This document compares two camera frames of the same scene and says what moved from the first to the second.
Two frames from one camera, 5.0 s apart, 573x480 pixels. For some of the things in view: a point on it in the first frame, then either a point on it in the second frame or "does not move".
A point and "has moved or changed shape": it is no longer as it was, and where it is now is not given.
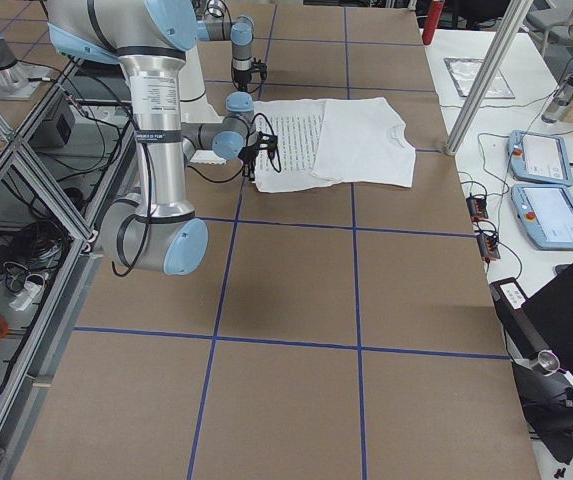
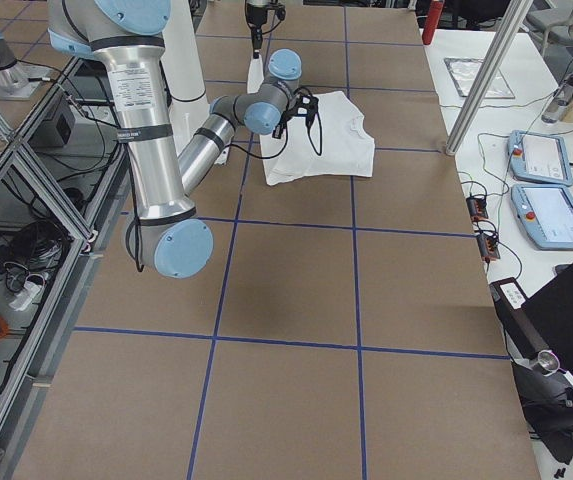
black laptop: x=556 y=336 does not move
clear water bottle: x=559 y=102 does not move
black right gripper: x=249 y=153 → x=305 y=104
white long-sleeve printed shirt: x=333 y=141 has moved or changed shape
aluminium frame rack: x=36 y=202 does not move
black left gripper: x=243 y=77 → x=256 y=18
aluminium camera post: x=512 y=15 does not move
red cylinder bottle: x=433 y=16 does not move
